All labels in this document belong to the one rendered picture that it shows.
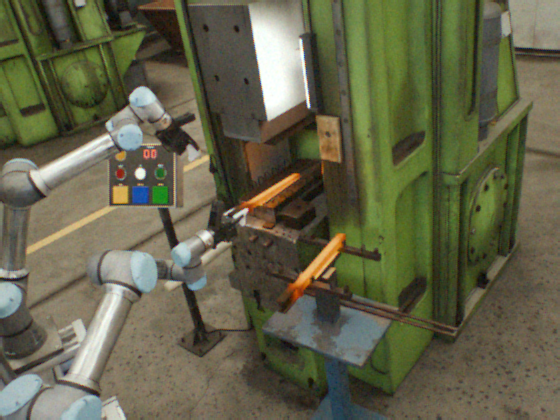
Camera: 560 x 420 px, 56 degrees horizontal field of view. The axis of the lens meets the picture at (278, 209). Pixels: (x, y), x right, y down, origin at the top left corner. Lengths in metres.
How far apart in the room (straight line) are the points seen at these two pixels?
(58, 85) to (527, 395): 5.61
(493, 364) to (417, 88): 1.39
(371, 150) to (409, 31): 0.47
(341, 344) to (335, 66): 0.92
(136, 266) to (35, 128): 5.27
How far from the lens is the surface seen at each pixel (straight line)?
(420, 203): 2.34
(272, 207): 2.09
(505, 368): 2.79
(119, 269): 1.59
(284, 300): 1.58
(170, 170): 2.33
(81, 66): 6.71
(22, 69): 6.67
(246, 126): 1.98
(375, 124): 1.81
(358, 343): 1.82
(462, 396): 2.65
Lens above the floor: 2.03
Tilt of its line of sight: 30 degrees down
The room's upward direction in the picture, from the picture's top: 10 degrees counter-clockwise
